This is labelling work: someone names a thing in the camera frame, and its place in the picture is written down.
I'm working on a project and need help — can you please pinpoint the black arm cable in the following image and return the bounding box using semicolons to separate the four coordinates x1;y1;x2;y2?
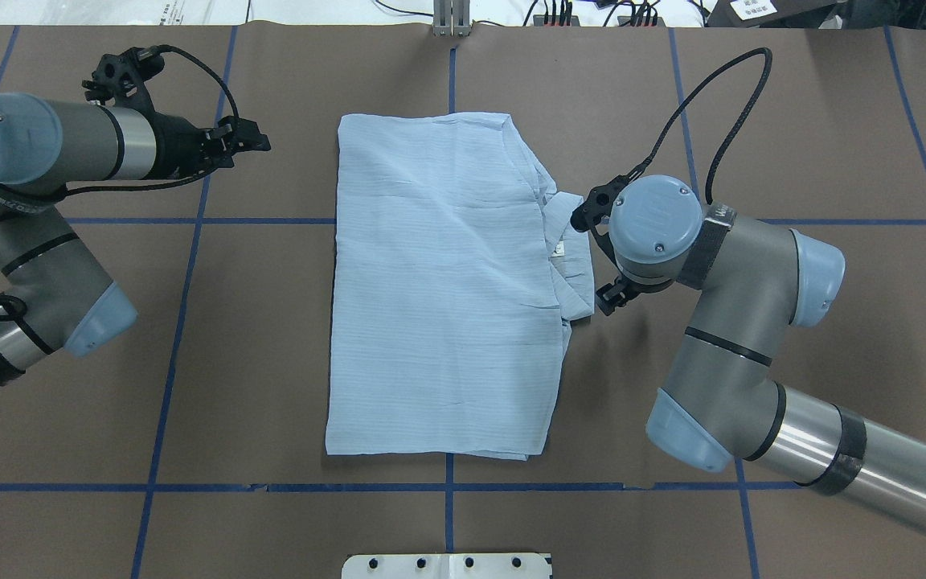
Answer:
0;44;240;322
628;47;774;211

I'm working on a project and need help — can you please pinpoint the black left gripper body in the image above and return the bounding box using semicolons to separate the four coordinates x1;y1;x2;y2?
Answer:
81;47;235;181

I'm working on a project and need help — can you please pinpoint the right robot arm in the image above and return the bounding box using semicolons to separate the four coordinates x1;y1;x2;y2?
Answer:
570;175;926;534

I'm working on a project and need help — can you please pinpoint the light blue button shirt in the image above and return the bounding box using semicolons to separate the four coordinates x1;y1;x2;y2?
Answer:
325;111;594;461

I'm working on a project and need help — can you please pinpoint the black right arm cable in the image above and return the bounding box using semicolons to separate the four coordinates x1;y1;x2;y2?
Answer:
628;47;774;211

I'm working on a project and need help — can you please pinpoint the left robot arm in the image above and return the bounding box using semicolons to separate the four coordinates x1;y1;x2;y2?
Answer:
0;44;271;387

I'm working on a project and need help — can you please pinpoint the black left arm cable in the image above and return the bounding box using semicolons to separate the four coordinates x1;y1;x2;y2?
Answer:
0;44;240;322

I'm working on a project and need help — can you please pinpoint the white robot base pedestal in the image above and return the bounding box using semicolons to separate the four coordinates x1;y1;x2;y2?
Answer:
341;552;554;578

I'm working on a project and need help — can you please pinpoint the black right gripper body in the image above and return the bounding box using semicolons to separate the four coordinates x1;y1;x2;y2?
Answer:
570;177;645;316

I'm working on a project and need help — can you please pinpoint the aluminium frame post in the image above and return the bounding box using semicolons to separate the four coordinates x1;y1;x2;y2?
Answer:
432;0;473;37

